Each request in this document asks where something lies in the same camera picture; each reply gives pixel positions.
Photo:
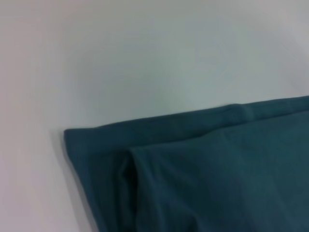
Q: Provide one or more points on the blue FREE print t-shirt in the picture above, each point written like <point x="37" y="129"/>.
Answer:
<point x="193" y="169"/>

